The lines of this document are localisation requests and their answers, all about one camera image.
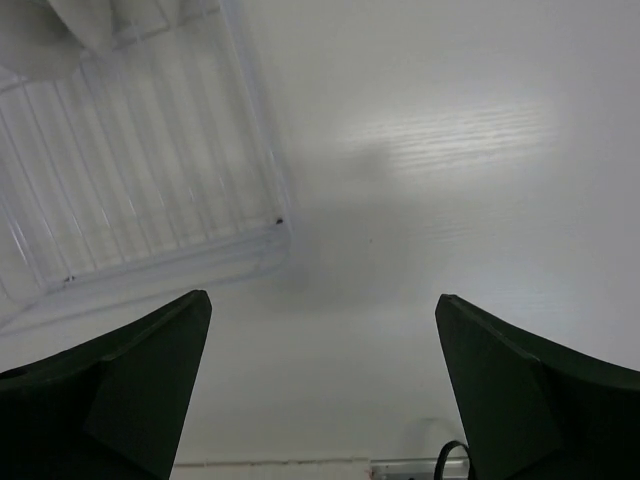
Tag white plate with dark rim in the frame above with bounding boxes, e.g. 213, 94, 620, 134
48, 0, 219, 54

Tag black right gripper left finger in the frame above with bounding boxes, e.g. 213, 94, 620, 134
1, 290, 212, 479

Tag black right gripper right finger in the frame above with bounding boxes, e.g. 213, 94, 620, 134
435, 294, 639, 479

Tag white wire dish rack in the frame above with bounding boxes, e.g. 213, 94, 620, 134
1, 1, 291, 336

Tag green rimmed lettered plate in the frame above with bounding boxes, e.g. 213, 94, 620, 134
1, 1, 82, 80

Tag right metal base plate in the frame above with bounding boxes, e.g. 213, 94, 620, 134
369, 458, 469, 480

